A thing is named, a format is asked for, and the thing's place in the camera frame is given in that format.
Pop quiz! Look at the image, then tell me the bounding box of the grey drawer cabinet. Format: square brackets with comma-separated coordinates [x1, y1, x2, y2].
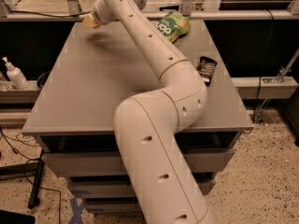
[21, 20, 254, 215]

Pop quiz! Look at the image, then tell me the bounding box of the top grey drawer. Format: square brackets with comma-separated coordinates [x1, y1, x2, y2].
[42, 148, 235, 177]

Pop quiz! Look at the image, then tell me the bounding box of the black floor cable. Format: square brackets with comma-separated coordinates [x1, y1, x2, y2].
[0, 124, 63, 224]

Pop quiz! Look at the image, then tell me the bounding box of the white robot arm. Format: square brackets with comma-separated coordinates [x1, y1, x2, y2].
[83, 0, 216, 224]

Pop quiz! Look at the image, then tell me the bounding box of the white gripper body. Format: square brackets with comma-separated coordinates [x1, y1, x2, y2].
[91, 0, 116, 25]

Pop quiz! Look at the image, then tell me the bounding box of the green snack bag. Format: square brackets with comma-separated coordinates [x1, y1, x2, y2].
[154, 12, 191, 43]

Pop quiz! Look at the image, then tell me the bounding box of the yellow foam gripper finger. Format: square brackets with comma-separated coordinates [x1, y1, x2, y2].
[82, 13, 101, 28]

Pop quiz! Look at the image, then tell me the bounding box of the middle grey drawer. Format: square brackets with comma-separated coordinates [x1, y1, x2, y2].
[66, 178, 217, 199]

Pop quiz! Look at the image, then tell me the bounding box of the black metal floor bar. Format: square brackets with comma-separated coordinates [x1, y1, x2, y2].
[28, 152, 45, 209]

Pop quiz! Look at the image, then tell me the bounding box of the dark tablet corner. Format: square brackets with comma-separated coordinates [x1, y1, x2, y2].
[0, 210, 36, 224]

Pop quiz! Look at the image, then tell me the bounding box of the bottom grey drawer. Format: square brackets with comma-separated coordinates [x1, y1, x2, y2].
[83, 198, 141, 214]

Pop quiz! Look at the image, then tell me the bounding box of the blue tape cross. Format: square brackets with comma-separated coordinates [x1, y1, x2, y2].
[68, 189, 106, 224]

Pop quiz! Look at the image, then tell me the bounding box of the grey drawer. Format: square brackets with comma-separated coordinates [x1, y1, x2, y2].
[83, 198, 141, 214]
[66, 178, 217, 199]
[42, 148, 235, 177]

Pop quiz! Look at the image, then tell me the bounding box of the white pump bottle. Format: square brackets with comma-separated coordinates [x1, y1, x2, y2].
[2, 57, 29, 90]

